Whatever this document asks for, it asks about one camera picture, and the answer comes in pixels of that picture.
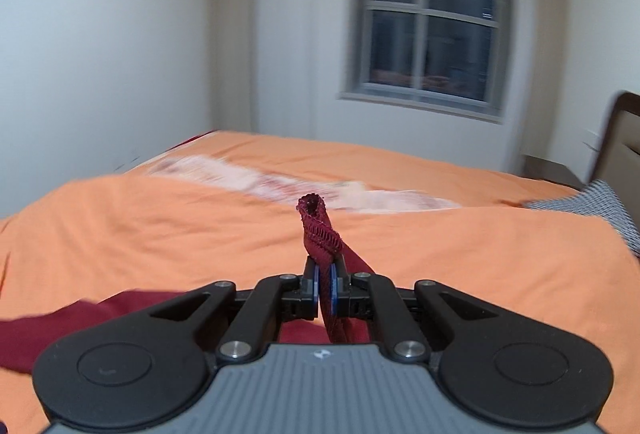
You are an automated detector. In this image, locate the brown padded headboard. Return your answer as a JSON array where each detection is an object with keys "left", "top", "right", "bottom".
[{"left": 589, "top": 91, "right": 640, "bottom": 227}]

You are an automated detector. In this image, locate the checkered pillow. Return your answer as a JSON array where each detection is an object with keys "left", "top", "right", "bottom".
[{"left": 523, "top": 180, "right": 640, "bottom": 256}]

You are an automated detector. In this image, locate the window with grey frame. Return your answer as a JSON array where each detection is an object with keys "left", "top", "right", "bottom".
[{"left": 346, "top": 0, "right": 511, "bottom": 120}]

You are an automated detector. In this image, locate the maroon garment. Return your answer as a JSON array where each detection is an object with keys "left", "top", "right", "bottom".
[{"left": 1, "top": 193, "right": 373, "bottom": 374}]

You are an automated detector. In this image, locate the floral white quilt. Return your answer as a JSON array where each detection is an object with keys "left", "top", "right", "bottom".
[{"left": 148, "top": 155, "right": 458, "bottom": 215}]

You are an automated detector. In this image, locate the beige curtain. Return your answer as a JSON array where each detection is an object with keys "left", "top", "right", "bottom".
[{"left": 209, "top": 0, "right": 318, "bottom": 139}]

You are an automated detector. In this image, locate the dark bedside table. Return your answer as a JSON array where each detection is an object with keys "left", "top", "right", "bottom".
[{"left": 520, "top": 155, "right": 585, "bottom": 190}]

